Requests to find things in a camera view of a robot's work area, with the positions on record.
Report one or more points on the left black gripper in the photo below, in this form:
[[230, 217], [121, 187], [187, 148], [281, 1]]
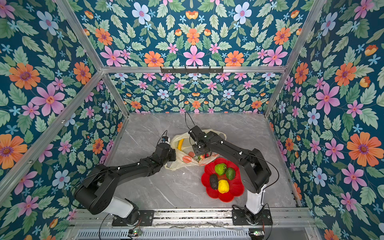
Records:
[[172, 151]]

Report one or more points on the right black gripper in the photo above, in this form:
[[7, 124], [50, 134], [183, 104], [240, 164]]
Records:
[[196, 152]]

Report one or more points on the yellow plastic fruit-print bag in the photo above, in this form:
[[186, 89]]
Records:
[[186, 157]]

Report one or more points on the dark fake avocado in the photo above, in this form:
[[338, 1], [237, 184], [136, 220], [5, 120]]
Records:
[[214, 181]]

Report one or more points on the dark green fake fruit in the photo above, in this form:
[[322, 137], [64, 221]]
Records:
[[230, 174]]

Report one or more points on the yellow fake lemon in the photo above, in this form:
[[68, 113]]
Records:
[[224, 186]]

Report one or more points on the red flower-shaped plate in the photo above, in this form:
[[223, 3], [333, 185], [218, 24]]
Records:
[[236, 186]]

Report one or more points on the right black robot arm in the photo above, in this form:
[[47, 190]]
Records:
[[254, 170]]

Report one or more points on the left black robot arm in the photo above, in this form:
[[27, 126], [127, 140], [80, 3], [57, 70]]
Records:
[[96, 191]]

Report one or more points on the yellow fake banana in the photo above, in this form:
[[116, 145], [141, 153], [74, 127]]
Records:
[[180, 144]]

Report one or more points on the white vent grille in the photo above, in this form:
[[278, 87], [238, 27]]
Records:
[[164, 234]]

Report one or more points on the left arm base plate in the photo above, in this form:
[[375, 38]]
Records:
[[136, 218]]

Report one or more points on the black hook rail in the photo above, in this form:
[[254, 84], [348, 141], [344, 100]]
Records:
[[192, 70]]

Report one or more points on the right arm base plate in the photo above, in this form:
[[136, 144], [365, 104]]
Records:
[[242, 217]]

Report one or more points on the aluminium mounting rail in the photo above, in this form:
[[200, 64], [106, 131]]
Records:
[[197, 218]]

